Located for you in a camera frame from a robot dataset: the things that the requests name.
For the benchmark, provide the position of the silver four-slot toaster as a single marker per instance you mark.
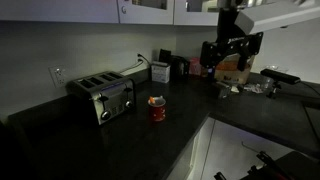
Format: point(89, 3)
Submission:
point(107, 96)

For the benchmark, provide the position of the small grey metal object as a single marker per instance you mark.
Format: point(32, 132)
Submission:
point(225, 89)

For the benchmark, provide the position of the white wall cabinet door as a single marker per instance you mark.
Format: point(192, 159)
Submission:
point(58, 10)

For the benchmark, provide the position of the pink box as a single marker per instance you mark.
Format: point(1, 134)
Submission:
point(195, 66)

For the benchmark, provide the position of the white glass-fronted cabinet door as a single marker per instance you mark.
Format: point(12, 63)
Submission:
point(145, 10)
point(196, 13)

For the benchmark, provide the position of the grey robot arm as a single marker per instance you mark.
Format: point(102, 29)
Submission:
point(266, 16)

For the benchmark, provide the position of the brown cardboard box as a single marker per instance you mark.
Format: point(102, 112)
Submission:
point(233, 72)

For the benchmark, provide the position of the black camera on stand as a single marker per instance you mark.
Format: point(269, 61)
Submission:
point(279, 77)

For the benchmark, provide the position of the clear plastic cup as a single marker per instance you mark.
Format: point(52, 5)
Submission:
point(266, 81)

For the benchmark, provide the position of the white printed box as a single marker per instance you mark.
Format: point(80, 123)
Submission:
point(160, 72)

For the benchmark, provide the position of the white wall outlet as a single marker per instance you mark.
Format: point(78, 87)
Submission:
point(57, 76)

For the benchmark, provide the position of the red white-patterned mug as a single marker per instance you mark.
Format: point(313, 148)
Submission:
point(157, 110)

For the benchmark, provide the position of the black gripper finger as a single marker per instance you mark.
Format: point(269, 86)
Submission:
point(245, 59)
point(209, 55)

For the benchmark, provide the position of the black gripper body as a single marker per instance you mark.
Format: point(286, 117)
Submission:
point(241, 42)

